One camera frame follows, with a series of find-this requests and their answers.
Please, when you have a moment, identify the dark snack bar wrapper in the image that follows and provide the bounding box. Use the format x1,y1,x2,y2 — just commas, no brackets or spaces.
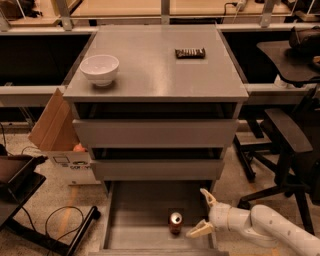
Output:
175,48,206,59

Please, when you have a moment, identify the orange fruit in box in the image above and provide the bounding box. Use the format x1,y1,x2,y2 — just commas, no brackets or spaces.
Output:
73,143,87,152

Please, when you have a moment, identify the grey open bottom drawer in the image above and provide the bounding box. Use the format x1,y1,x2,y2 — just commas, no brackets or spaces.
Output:
89,181,229,256

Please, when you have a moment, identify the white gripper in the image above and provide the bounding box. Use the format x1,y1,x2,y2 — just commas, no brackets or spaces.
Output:
186,188,231,238

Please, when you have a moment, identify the red coke can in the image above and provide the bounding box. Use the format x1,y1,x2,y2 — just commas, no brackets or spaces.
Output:
169,212,183,235

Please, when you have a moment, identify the grey top drawer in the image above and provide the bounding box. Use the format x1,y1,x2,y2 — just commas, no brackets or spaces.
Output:
73,119,238,148

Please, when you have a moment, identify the black stand with base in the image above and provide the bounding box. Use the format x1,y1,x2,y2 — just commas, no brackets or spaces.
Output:
0,155,101,256

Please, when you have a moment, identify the black floor cable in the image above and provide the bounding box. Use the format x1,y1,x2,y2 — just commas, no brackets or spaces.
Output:
20,205,85,256

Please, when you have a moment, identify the white ceramic bowl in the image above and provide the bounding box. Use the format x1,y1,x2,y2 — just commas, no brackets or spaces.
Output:
80,55,120,86

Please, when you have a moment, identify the grey middle drawer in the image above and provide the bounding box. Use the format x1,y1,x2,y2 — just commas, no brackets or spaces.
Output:
91,159,224,181

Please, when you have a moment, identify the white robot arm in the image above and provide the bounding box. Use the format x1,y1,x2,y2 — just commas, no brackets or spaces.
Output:
186,188,320,256

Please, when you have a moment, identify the black office chair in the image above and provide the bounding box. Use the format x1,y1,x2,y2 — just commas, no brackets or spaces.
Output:
238,26,320,233

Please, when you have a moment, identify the grey drawer cabinet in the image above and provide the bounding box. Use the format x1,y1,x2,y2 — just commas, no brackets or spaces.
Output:
62,24,250,196

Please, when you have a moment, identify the brown cardboard box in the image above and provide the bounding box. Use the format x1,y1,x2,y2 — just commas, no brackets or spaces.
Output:
28,89,99,185

